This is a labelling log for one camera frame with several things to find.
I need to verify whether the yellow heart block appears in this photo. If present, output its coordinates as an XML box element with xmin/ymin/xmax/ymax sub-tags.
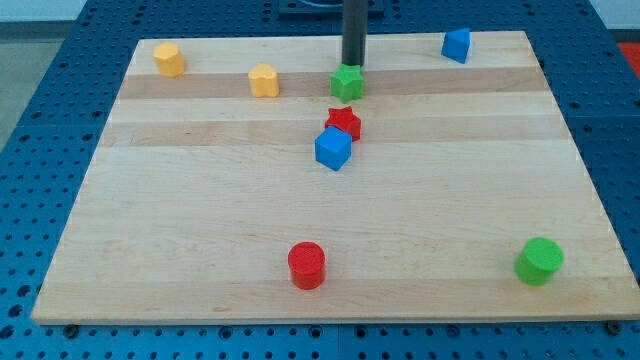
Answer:
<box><xmin>248</xmin><ymin>63</ymin><xmax>280</xmax><ymax>98</ymax></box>

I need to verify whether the light wooden board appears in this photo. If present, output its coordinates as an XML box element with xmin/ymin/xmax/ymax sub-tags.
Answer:
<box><xmin>32</xmin><ymin>31</ymin><xmax>639</xmax><ymax>325</ymax></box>

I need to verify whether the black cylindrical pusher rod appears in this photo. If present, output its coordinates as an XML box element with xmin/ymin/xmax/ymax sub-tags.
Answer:
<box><xmin>341</xmin><ymin>0</ymin><xmax>368</xmax><ymax>66</ymax></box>

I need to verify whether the red cylinder block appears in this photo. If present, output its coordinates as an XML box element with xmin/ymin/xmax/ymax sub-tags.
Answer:
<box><xmin>287</xmin><ymin>241</ymin><xmax>326</xmax><ymax>290</ymax></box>

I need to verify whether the green star block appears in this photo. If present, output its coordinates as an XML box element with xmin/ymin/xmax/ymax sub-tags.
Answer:
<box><xmin>330</xmin><ymin>64</ymin><xmax>364</xmax><ymax>104</ymax></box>

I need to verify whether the red star block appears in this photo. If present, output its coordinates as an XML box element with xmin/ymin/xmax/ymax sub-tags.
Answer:
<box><xmin>324</xmin><ymin>106</ymin><xmax>362</xmax><ymax>142</ymax></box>

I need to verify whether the yellow hexagon block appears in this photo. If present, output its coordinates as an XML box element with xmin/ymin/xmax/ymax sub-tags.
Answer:
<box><xmin>153</xmin><ymin>42</ymin><xmax>185</xmax><ymax>77</ymax></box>

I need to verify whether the blue cube block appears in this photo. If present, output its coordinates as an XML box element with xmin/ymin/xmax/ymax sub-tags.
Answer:
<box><xmin>314</xmin><ymin>126</ymin><xmax>352</xmax><ymax>171</ymax></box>

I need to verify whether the blue triangular prism block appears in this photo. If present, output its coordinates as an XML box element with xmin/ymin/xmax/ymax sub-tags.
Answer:
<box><xmin>441</xmin><ymin>28</ymin><xmax>471</xmax><ymax>64</ymax></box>

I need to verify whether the green cylinder block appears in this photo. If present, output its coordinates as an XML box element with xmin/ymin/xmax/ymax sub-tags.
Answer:
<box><xmin>514</xmin><ymin>237</ymin><xmax>564</xmax><ymax>286</ymax></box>

